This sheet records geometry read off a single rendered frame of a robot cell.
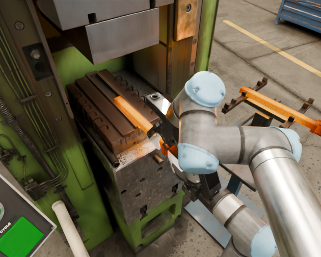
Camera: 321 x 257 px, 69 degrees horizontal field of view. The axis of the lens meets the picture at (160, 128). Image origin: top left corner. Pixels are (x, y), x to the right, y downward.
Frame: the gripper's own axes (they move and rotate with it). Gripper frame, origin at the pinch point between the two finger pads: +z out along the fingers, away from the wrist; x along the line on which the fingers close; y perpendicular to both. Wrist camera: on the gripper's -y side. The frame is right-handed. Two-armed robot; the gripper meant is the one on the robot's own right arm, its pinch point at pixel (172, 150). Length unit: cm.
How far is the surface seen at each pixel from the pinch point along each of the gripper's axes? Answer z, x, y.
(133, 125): 18.4, -2.8, 1.8
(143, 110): 23.5, 4.9, 2.2
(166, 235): 12, 7, 101
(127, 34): 16.4, -2.1, -30.6
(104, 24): 16.3, -7.8, -34.4
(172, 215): 14, 14, 85
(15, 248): -0.1, -45.3, 0.7
